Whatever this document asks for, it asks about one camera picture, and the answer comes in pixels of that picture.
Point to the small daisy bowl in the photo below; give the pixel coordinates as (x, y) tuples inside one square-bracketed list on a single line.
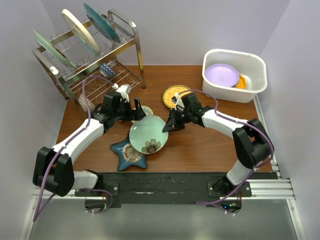
[(143, 110)]

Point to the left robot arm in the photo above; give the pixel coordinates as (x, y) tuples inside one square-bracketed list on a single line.
[(54, 170)]

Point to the white plastic bin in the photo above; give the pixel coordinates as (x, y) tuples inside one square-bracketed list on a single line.
[(251, 66)]

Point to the grey patterned cup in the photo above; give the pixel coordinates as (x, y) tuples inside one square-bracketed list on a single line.
[(83, 103)]

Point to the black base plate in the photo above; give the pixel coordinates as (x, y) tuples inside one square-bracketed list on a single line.
[(159, 188)]

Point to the purple plate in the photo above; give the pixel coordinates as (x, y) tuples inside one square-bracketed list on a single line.
[(222, 74)]

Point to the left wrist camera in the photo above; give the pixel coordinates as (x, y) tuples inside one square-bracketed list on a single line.
[(124, 91)]

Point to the black dish under purple plate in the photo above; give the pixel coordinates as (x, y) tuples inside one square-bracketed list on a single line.
[(128, 156)]

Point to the metal dish rack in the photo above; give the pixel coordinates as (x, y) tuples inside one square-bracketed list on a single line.
[(70, 82)]

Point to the orange polka dot plate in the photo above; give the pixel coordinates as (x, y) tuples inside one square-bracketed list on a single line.
[(242, 83)]

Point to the mint green flower plate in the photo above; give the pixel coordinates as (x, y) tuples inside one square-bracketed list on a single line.
[(146, 135)]

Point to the teal plate in rack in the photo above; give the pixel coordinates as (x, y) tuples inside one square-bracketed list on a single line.
[(101, 24)]

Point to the cream plate in rack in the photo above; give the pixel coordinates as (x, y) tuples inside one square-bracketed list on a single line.
[(78, 29)]

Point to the aluminium rail frame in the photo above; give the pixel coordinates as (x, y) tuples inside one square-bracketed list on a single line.
[(229, 204)]

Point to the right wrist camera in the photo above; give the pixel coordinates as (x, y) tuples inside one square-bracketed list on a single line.
[(177, 101)]

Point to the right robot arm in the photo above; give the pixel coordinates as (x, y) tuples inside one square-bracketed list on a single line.
[(251, 142)]

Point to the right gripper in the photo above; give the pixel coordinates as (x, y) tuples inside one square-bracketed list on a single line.
[(170, 125)]

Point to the yellow patterned plate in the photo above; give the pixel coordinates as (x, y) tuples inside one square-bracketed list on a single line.
[(170, 91)]

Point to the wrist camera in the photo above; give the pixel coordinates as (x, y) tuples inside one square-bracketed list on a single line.
[(177, 101), (124, 91)]

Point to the green plate in rack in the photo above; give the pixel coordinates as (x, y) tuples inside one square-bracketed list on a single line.
[(47, 45)]

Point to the blue zigzag bowl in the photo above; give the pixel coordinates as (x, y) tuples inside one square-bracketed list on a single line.
[(107, 71)]

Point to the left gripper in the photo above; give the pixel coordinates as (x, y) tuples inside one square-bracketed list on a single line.
[(130, 112)]

